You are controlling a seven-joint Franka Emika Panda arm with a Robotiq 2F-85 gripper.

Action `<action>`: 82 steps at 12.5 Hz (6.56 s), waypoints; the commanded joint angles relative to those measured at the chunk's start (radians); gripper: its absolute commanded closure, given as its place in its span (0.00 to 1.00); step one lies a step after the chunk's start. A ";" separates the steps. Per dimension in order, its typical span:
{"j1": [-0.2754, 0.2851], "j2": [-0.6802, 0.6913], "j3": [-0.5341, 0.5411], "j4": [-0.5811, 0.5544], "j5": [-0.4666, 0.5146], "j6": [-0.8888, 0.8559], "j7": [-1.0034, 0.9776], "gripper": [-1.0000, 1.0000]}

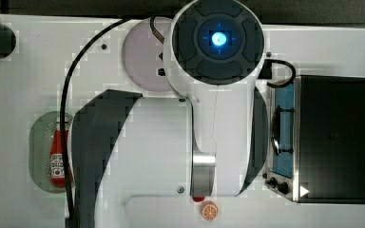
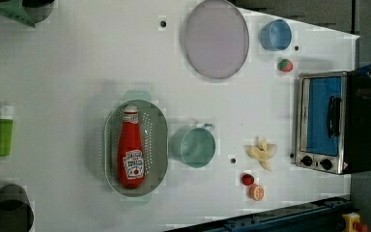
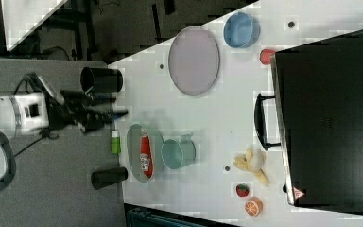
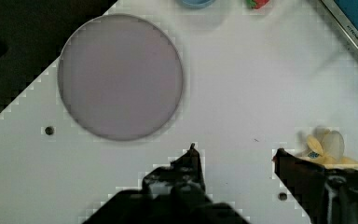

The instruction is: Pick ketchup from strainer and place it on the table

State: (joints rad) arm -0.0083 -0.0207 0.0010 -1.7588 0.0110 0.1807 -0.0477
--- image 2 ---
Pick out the silver toaster oven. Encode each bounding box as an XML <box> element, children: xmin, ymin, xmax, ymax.
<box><xmin>295</xmin><ymin>72</ymin><xmax>371</xmax><ymax>175</ymax></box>

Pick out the large grey round plate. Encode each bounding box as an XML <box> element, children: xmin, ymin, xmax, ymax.
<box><xmin>185</xmin><ymin>0</ymin><xmax>249</xmax><ymax>79</ymax></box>

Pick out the small red toy fruit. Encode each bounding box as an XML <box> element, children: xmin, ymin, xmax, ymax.
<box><xmin>242</xmin><ymin>174</ymin><xmax>255</xmax><ymax>186</ymax></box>

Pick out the peeled toy banana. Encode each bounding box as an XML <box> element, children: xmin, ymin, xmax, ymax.
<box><xmin>245</xmin><ymin>139</ymin><xmax>277</xmax><ymax>171</ymax></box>

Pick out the toy strawberry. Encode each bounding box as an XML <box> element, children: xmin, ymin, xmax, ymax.
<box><xmin>277</xmin><ymin>59</ymin><xmax>294</xmax><ymax>73</ymax></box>

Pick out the teal metal mug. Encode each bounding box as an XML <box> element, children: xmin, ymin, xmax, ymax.
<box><xmin>171</xmin><ymin>124</ymin><xmax>216</xmax><ymax>168</ymax></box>

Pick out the green bottle white cap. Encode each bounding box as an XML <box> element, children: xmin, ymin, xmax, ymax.
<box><xmin>0</xmin><ymin>104</ymin><xmax>14</xmax><ymax>157</ymax></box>

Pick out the red felt ketchup bottle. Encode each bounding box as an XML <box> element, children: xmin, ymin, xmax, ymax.
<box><xmin>118</xmin><ymin>104</ymin><xmax>145</xmax><ymax>189</ymax></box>

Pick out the toy orange half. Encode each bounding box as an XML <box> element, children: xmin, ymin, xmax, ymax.
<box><xmin>249</xmin><ymin>184</ymin><xmax>265</xmax><ymax>201</ymax></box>

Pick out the dark grey cylinder top left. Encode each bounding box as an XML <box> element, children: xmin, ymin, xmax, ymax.
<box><xmin>22</xmin><ymin>0</ymin><xmax>55</xmax><ymax>23</ymax></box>

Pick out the green triangular piece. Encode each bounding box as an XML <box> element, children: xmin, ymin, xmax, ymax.
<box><xmin>0</xmin><ymin>0</ymin><xmax>35</xmax><ymax>27</ymax></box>

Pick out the grey-green oval strainer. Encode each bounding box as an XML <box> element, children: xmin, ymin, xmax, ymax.
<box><xmin>103</xmin><ymin>90</ymin><xmax>168</xmax><ymax>201</ymax></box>

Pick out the dark grey cylinder bottom left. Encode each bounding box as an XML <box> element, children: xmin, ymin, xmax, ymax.
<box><xmin>0</xmin><ymin>184</ymin><xmax>34</xmax><ymax>232</ymax></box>

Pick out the yellow red object corner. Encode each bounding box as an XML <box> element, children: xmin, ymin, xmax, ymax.
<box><xmin>343</xmin><ymin>213</ymin><xmax>369</xmax><ymax>232</ymax></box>

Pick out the dark grey cylinder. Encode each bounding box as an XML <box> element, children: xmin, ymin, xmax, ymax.
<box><xmin>22</xmin><ymin>0</ymin><xmax>55</xmax><ymax>23</ymax></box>
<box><xmin>0</xmin><ymin>184</ymin><xmax>34</xmax><ymax>232</ymax></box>

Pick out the blue plastic cup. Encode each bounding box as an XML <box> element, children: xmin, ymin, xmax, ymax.
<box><xmin>260</xmin><ymin>19</ymin><xmax>292</xmax><ymax>51</ymax></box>

